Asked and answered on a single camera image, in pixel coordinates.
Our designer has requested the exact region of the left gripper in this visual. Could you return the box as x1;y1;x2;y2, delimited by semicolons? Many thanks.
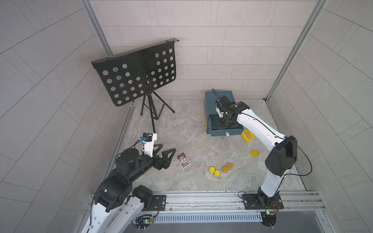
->
127;143;176;182

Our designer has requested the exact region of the teal three-drawer cabinet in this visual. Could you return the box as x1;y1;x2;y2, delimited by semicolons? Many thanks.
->
204;91;244;137

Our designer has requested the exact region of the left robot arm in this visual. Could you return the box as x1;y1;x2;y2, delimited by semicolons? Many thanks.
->
81;144;176;233

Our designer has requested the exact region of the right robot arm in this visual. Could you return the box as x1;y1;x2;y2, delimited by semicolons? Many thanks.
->
216;96;297;206

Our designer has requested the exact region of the orange paint can left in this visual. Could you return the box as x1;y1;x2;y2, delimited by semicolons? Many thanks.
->
222;166;229;173

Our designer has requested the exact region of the yellow triangular holder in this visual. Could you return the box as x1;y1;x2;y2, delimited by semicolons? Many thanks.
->
241;130;255;143

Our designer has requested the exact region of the playing card box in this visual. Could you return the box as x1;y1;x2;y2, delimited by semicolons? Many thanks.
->
176;152;191;169

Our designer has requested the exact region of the small yellow block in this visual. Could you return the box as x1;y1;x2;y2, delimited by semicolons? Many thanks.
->
250;150;260;157

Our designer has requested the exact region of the left circuit board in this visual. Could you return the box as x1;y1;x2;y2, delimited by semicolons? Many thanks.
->
134;214;155;231

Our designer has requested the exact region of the circuit board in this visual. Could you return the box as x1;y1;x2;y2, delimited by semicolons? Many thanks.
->
261;211;277;228
134;214;155;231

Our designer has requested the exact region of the black perforated music stand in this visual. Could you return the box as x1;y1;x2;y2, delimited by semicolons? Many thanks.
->
91;38;178;122

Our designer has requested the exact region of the right circuit board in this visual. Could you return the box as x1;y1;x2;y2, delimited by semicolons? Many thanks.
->
261;211;277;228

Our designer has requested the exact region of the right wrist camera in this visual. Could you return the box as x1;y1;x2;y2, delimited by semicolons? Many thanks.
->
215;96;235;118

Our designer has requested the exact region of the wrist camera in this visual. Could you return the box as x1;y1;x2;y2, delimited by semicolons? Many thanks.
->
215;96;235;118
140;133;157;158

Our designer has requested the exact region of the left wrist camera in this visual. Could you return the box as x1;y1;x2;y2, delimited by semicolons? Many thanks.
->
140;133;157;158

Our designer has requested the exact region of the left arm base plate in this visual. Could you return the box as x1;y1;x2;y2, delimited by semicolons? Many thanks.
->
143;195;167;212

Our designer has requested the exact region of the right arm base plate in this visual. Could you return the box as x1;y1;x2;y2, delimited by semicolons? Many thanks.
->
240;193;284;210

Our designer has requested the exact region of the aluminium mounting rail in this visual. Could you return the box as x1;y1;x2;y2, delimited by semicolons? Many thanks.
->
81;190;324;216

